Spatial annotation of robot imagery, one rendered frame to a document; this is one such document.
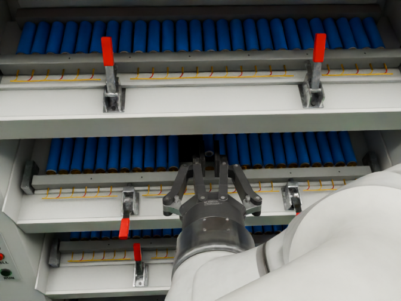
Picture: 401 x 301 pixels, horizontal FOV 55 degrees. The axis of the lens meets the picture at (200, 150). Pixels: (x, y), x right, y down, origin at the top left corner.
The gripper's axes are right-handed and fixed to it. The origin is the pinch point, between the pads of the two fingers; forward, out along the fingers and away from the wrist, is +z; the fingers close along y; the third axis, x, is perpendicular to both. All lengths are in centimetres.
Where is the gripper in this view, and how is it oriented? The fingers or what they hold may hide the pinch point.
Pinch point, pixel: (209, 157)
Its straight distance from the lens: 61.2
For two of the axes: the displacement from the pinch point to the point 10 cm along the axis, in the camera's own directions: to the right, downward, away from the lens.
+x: -0.1, 8.9, 4.6
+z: -0.1, -4.6, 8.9
